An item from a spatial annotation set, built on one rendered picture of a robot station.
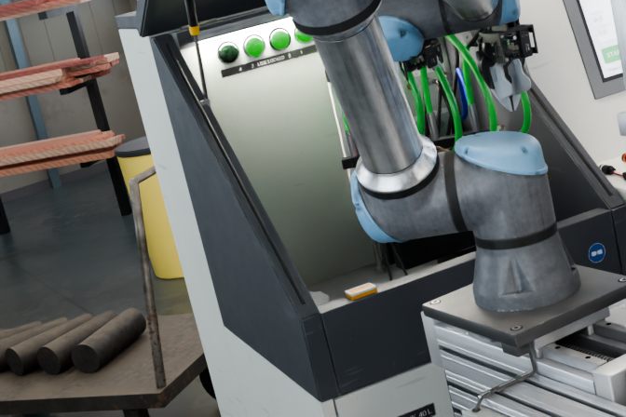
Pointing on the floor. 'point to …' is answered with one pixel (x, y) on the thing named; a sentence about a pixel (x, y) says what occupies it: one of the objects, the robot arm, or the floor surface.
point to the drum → (151, 208)
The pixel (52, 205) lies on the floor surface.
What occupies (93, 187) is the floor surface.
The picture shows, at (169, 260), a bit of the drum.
